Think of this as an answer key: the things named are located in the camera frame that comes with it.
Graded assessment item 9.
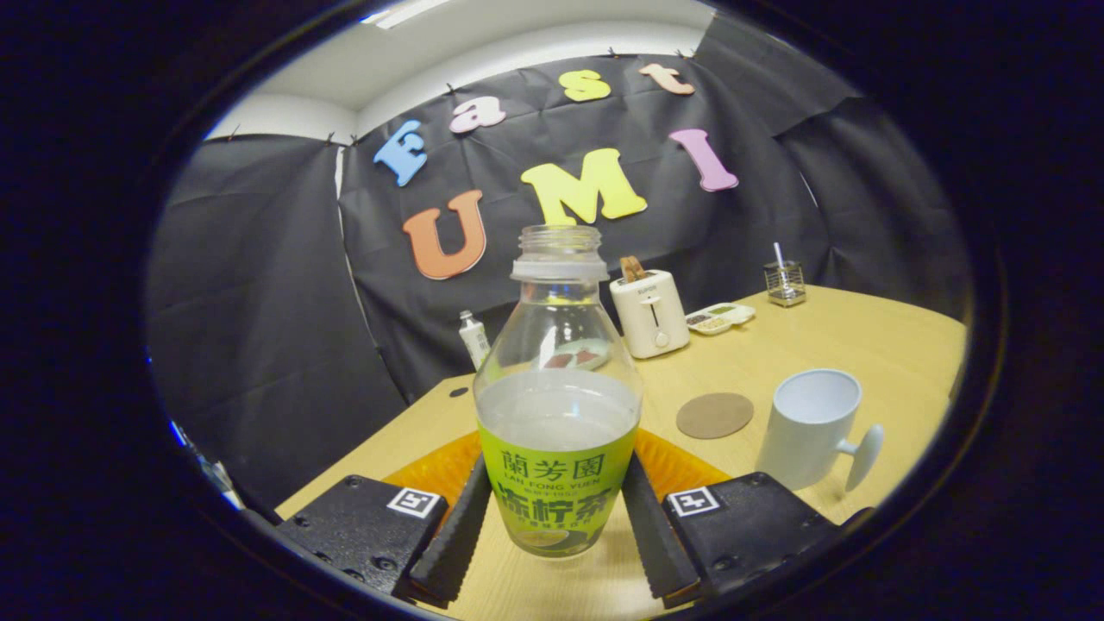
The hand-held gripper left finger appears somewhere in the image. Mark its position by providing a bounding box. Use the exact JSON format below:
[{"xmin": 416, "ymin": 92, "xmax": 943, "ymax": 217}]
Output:
[{"xmin": 276, "ymin": 430, "xmax": 492, "ymax": 605}]

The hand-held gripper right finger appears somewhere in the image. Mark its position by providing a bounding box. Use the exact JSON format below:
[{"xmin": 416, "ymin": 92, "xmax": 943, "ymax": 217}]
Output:
[{"xmin": 623, "ymin": 429, "xmax": 842, "ymax": 605}]

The green label juice bottle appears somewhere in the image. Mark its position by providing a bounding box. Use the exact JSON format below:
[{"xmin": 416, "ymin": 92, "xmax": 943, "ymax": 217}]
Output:
[{"xmin": 473, "ymin": 224, "xmax": 644, "ymax": 559}]

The brown round coaster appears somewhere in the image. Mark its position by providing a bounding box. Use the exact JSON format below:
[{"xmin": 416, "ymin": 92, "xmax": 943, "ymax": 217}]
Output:
[{"xmin": 675, "ymin": 392, "xmax": 755, "ymax": 440}]

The white cup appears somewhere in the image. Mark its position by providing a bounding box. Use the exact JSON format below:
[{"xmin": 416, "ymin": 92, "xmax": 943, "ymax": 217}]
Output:
[{"xmin": 756, "ymin": 368, "xmax": 885, "ymax": 492}]

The white and green spray bottle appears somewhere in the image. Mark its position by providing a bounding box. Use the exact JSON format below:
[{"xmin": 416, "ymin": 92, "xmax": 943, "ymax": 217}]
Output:
[{"xmin": 458, "ymin": 310, "xmax": 491, "ymax": 372}]

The white toaster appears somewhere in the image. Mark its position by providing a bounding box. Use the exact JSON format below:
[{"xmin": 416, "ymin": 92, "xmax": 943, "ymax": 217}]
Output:
[{"xmin": 609, "ymin": 269, "xmax": 691, "ymax": 360}]

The white divided dish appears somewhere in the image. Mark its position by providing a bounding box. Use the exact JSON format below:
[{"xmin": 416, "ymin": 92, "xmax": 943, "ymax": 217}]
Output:
[{"xmin": 686, "ymin": 302, "xmax": 756, "ymax": 336}]

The clear square holder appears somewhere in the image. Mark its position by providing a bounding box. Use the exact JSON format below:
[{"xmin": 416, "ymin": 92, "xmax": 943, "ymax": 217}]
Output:
[{"xmin": 764, "ymin": 261, "xmax": 807, "ymax": 308}]

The wooden table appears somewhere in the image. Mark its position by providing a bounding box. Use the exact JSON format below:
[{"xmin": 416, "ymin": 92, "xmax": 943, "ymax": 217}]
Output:
[{"xmin": 276, "ymin": 285, "xmax": 967, "ymax": 621}]

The large ceiling light panel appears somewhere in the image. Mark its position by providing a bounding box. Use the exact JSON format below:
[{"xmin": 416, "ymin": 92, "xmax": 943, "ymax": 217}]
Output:
[{"xmin": 361, "ymin": 0, "xmax": 454, "ymax": 29}]

